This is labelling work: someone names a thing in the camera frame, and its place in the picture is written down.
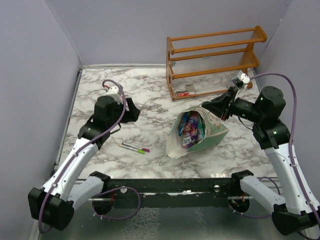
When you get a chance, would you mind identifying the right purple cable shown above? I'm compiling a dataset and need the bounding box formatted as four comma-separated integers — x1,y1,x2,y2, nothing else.
249,72,320,226

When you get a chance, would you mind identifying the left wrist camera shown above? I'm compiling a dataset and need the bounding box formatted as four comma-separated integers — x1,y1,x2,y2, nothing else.
106,86,124,104

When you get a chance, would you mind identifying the green paper gift bag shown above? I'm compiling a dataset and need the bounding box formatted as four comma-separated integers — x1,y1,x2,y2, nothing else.
165,104,229,159

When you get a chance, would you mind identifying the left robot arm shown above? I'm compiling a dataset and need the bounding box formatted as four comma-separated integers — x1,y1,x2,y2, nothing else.
27,96,140,234

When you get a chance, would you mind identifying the pink capped marker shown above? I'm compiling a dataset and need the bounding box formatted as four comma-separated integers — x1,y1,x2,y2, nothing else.
122,142,150,153

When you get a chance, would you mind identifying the grey metal bracket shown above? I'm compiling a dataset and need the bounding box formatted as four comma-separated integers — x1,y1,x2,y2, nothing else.
185,83,196,95

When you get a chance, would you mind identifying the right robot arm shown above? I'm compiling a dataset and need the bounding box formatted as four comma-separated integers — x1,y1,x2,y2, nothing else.
201,86,320,240

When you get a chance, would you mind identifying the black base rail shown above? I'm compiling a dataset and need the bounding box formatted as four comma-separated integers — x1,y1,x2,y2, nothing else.
101,176,246,209

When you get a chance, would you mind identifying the purple Fox's candy bag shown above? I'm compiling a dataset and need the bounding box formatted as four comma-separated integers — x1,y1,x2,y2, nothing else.
178,111,206,148

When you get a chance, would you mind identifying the wooden two-tier rack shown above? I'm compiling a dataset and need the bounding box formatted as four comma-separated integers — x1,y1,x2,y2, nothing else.
165,25,268,101

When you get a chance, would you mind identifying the red white small box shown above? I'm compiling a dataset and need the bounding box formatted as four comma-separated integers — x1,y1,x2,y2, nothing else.
176,91,195,97

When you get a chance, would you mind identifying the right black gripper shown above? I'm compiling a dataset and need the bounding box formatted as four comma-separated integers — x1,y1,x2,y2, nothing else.
202,85,265,123

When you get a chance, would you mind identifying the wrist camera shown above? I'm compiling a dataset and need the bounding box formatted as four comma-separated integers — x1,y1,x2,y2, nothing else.
106,86,124,104
231,70,252,89

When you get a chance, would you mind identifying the green capped marker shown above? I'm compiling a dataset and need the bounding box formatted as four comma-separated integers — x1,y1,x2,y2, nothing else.
118,144,146,155

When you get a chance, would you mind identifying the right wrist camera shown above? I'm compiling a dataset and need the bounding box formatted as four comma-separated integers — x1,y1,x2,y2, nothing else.
231,70,252,89

